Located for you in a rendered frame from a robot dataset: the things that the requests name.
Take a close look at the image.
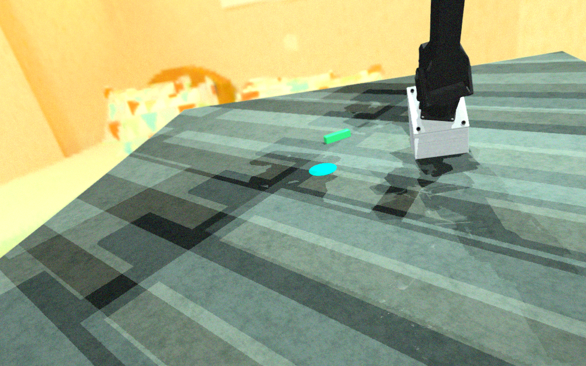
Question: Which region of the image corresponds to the cyan circle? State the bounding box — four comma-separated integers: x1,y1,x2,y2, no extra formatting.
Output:
309,163,337,176

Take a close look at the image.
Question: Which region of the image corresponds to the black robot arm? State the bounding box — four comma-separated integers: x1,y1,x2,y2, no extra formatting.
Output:
415,0,473,122

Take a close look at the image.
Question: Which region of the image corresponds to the green rectangular post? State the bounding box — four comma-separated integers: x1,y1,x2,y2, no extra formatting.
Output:
324,129,350,144

